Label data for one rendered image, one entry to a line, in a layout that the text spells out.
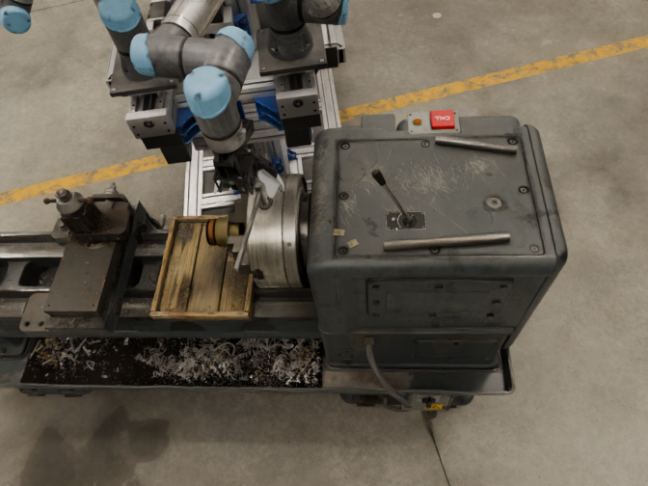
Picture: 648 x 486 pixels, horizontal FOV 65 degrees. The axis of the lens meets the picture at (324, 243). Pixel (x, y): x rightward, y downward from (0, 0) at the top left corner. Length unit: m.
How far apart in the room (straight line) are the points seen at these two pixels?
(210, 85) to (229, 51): 0.10
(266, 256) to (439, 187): 0.46
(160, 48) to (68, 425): 1.98
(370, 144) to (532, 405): 1.46
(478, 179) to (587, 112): 2.17
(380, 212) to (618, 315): 1.69
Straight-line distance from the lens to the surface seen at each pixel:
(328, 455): 2.30
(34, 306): 1.82
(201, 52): 0.98
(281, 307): 1.56
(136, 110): 1.85
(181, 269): 1.68
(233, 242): 1.40
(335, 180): 1.29
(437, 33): 3.80
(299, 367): 1.80
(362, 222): 1.21
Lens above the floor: 2.26
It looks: 58 degrees down
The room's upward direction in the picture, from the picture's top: 9 degrees counter-clockwise
